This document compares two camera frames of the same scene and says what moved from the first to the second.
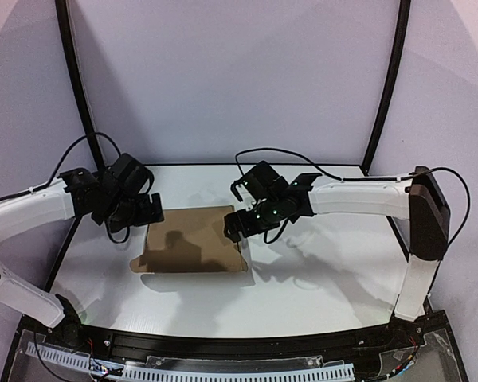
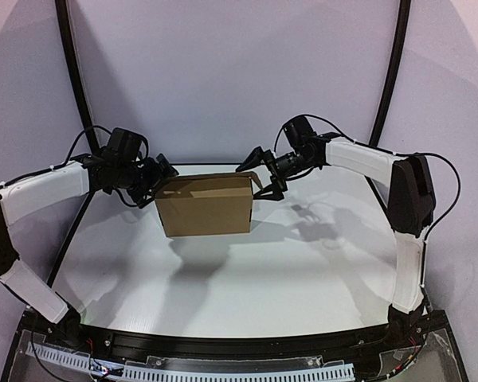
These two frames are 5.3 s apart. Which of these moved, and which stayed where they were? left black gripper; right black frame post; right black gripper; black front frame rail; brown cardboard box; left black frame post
Moved: right black gripper; brown cardboard box; left black gripper
Stayed: left black frame post; right black frame post; black front frame rail
